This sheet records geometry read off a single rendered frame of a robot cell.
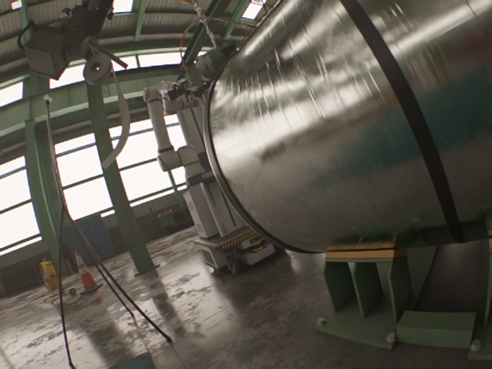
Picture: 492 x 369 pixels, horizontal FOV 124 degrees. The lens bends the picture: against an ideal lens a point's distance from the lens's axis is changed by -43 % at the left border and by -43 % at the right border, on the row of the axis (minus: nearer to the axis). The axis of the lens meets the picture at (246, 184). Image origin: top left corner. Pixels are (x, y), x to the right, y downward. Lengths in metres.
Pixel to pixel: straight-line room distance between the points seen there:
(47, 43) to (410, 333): 1.70
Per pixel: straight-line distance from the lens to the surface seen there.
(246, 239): 1.85
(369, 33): 0.45
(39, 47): 1.16
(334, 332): 0.95
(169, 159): 1.89
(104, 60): 1.23
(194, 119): 2.33
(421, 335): 0.82
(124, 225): 3.81
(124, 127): 1.07
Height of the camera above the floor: 0.65
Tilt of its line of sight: 1 degrees up
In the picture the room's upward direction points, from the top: 21 degrees counter-clockwise
